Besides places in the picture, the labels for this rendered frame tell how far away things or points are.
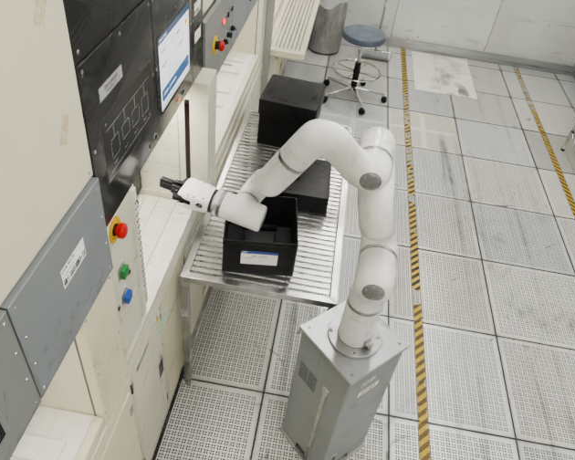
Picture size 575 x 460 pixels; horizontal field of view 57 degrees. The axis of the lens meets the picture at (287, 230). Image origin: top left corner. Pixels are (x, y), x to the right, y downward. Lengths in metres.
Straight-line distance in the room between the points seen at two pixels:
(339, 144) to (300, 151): 0.11
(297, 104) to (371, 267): 1.24
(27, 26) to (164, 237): 1.24
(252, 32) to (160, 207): 1.52
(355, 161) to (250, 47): 2.15
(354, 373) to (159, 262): 0.78
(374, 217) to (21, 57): 0.94
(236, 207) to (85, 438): 0.75
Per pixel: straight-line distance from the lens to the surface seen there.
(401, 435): 2.66
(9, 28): 0.88
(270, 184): 1.47
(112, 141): 1.25
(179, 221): 2.09
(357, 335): 1.82
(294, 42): 3.69
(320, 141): 1.36
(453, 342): 3.05
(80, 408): 1.63
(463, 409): 2.83
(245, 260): 1.99
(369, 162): 1.30
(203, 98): 1.89
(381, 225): 1.49
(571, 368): 3.28
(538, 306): 3.48
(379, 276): 1.55
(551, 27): 6.35
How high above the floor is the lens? 2.27
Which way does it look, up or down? 42 degrees down
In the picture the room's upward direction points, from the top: 8 degrees clockwise
